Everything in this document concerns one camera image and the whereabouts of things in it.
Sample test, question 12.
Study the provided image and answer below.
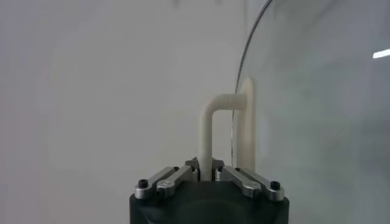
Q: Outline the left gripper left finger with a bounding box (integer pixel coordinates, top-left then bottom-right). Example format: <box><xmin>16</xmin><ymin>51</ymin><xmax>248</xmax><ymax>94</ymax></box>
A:
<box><xmin>133</xmin><ymin>158</ymin><xmax>201</xmax><ymax>201</ymax></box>

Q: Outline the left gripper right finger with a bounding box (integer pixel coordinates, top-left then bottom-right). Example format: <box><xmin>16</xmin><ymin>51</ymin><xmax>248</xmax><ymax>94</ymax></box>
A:
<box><xmin>212</xmin><ymin>159</ymin><xmax>286</xmax><ymax>202</ymax></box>

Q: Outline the glass lid with cream handle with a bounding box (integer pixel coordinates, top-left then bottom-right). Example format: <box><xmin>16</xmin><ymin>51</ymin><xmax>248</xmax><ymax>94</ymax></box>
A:
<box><xmin>199</xmin><ymin>0</ymin><xmax>390</xmax><ymax>224</ymax></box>

